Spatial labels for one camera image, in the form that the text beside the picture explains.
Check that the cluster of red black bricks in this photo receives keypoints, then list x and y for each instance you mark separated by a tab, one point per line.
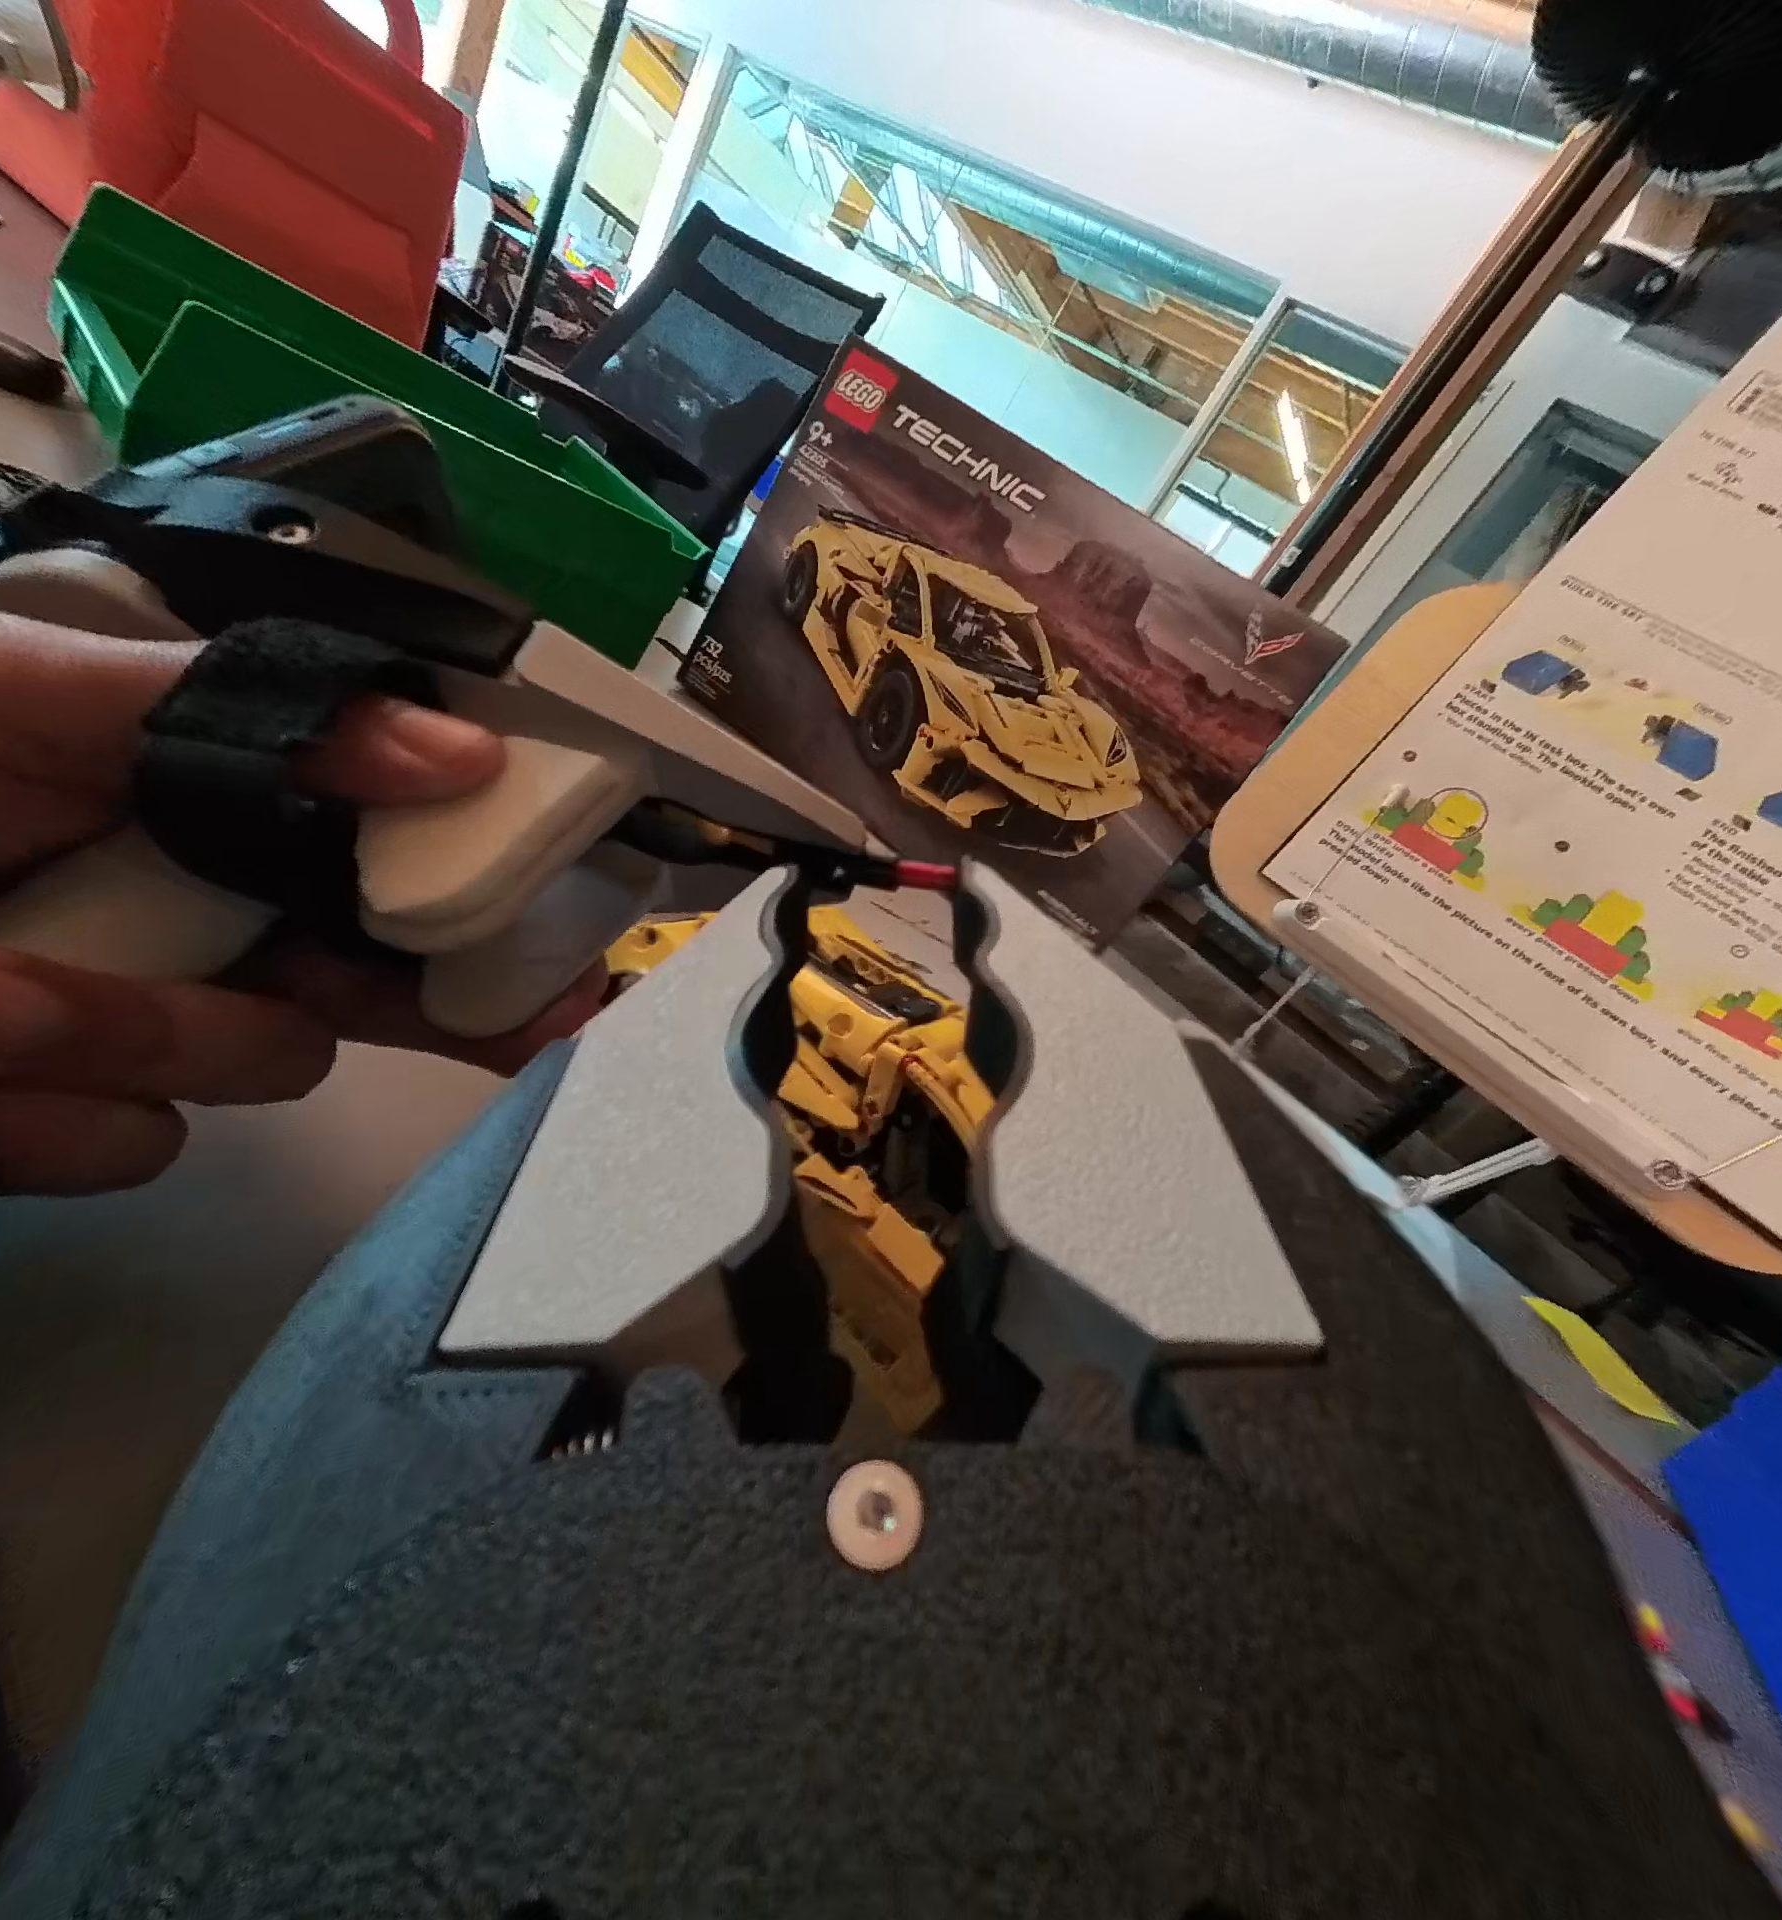
1695	1694

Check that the red plastic bin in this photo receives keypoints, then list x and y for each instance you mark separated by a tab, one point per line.
275	179

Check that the printed instruction card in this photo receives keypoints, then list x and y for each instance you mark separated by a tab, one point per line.
1655	677

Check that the yellow toy brick car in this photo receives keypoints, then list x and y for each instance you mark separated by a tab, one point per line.
860	976

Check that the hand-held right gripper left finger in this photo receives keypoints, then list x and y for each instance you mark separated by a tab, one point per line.
606	1185

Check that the black mesh office chair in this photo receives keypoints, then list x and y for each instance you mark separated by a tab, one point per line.
710	346

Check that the green plastic bin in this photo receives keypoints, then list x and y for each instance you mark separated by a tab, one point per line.
380	435

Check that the blue plastic bin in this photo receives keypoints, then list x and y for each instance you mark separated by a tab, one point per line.
1776	1500

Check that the grey desk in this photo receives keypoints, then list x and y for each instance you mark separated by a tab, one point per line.
156	1349

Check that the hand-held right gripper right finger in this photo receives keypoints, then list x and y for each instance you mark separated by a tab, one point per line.
1146	1185

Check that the toy car set box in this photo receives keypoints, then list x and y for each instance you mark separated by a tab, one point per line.
1132	630

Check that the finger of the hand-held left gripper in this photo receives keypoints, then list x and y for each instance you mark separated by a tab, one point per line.
651	735
741	843

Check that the person's left hand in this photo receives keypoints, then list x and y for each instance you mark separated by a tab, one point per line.
35	780

